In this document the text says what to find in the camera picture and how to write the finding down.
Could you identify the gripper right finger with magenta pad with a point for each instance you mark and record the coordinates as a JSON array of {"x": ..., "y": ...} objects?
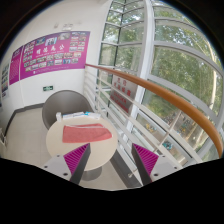
[{"x": 151, "y": 167}]

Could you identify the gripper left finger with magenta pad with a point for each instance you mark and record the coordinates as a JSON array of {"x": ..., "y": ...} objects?
[{"x": 71, "y": 165}]

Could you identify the pink folded towel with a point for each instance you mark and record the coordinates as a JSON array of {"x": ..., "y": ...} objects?
[{"x": 85, "y": 133}]

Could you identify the round white table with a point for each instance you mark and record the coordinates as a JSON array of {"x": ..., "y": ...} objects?
[{"x": 101, "y": 151}]

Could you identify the white metal railing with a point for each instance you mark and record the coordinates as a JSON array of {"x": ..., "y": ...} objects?
[{"x": 152, "y": 122}]

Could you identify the small white bottle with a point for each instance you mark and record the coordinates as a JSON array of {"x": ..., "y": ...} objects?
[{"x": 58, "y": 117}]

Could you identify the white blue toothpaste box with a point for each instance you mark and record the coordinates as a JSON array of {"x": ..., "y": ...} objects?
[{"x": 81, "y": 114}]

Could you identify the grey round chair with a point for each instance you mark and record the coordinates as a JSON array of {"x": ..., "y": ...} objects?
[{"x": 65, "y": 102}]

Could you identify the red text window sign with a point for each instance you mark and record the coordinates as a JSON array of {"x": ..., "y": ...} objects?
[{"x": 123, "y": 92}]

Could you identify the green exit sign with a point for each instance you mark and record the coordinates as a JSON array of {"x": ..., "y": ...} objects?
[{"x": 47, "y": 88}]

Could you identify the wooden handrail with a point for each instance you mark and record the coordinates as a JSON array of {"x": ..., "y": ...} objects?
[{"x": 175, "y": 100}]

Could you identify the photo board far left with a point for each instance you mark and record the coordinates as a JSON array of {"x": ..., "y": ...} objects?
[{"x": 4, "y": 81}]

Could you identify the large magenta wall poster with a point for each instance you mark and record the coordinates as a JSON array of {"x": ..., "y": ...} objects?
[{"x": 54, "y": 52}]

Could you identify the narrow magenta wall poster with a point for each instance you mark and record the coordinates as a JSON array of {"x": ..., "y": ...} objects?
[{"x": 15, "y": 66}]

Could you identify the white window frame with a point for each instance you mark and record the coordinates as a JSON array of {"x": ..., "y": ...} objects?
[{"x": 152, "y": 40}]

